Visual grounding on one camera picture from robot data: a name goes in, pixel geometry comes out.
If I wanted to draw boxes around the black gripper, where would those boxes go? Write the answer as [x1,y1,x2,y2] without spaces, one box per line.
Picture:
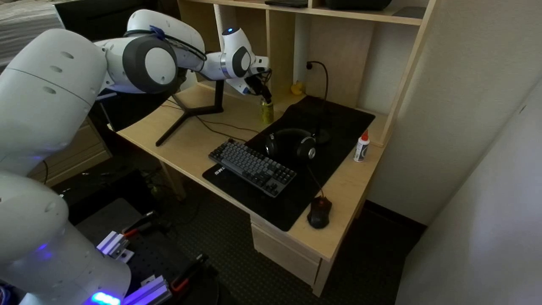
[245,74,272,103]

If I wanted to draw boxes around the yellow soda can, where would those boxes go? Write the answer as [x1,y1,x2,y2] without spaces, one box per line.
[258,100,274,125]

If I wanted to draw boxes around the white bottle red cap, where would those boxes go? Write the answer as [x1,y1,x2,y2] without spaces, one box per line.
[353,130,370,162]

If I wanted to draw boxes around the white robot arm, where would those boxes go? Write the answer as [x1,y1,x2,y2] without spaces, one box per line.
[0,8,269,305]

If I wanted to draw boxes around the black desk mat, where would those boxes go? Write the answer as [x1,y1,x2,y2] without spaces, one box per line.
[203,96,374,230]

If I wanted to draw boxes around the black monitor stand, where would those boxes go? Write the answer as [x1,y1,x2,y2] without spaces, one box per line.
[155,79,225,147]

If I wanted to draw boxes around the small yellow object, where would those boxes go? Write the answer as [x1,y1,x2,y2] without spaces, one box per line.
[289,83,304,96]

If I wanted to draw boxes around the black silver headphones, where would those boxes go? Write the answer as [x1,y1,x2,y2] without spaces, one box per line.
[264,127,330,161]

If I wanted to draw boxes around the grey mechanical keyboard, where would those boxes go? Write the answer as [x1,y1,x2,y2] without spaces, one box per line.
[208,139,296,198]

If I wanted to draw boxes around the wooden shelf unit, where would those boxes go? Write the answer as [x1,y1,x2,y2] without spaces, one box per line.
[175,0,436,145]

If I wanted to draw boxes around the black red computer mouse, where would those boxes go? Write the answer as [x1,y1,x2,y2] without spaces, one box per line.
[306,196,331,228]

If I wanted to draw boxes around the wooden desk drawer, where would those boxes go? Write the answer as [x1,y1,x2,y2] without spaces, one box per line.
[250,218,319,284]

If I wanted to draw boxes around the black power cable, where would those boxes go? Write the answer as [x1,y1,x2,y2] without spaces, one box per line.
[304,57,331,103]

